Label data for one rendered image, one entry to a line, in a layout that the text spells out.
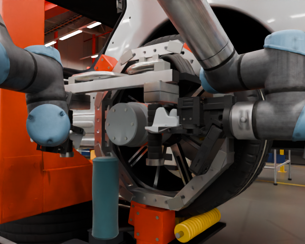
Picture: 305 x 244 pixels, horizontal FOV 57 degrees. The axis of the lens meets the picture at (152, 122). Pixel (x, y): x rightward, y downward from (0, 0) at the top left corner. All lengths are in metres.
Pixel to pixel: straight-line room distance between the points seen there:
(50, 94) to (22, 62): 0.09
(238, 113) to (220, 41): 0.14
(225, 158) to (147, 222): 0.35
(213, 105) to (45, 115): 0.32
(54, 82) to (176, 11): 0.26
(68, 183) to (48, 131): 0.71
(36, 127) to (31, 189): 0.61
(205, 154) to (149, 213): 0.44
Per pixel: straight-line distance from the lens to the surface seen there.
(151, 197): 0.97
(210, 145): 0.58
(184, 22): 0.55
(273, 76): 0.54
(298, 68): 0.54
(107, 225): 0.97
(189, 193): 0.89
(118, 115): 0.85
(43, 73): 0.54
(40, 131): 0.54
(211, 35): 0.56
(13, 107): 1.08
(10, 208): 1.10
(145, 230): 1.01
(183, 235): 0.95
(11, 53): 0.49
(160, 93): 0.67
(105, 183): 0.94
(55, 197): 1.20
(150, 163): 0.67
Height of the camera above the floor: 0.83
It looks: 2 degrees up
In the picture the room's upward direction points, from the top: straight up
